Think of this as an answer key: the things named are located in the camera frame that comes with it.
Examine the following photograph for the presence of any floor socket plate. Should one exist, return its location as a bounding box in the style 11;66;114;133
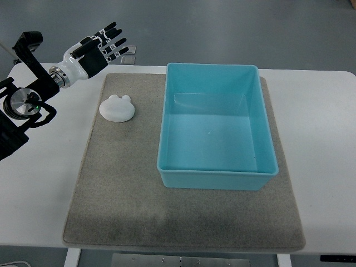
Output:
126;46;137;55
121;56;136;65

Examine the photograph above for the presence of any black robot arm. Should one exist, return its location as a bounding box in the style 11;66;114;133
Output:
1;31;65;160

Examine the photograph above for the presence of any white cable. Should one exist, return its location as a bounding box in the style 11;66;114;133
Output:
0;260;30;267

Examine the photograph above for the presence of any lower floor socket plate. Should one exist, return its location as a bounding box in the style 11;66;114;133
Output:
121;56;136;65

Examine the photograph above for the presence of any white frog toy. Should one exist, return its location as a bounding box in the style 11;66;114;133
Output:
99;95;135;123

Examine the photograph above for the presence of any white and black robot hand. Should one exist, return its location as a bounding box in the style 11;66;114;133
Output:
49;22;129;88

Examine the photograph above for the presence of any white table leg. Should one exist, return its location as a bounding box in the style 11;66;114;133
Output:
276;254;292;267
64;248;81;267

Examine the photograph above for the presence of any white table leg left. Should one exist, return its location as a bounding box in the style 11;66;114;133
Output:
64;248;81;267

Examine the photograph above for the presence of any white table leg right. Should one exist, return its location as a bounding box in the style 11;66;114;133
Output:
276;254;292;267

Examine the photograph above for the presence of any grey felt mat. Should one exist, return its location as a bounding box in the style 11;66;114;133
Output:
63;73;305;253

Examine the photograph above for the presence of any upper floor socket plate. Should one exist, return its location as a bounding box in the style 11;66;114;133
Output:
126;46;137;55

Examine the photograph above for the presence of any metal base plate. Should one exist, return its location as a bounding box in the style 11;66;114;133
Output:
111;253;251;267

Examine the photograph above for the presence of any black table control panel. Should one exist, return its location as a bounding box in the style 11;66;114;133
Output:
320;255;356;263

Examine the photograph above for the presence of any blue plastic box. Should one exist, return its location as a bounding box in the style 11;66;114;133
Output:
157;63;279;191

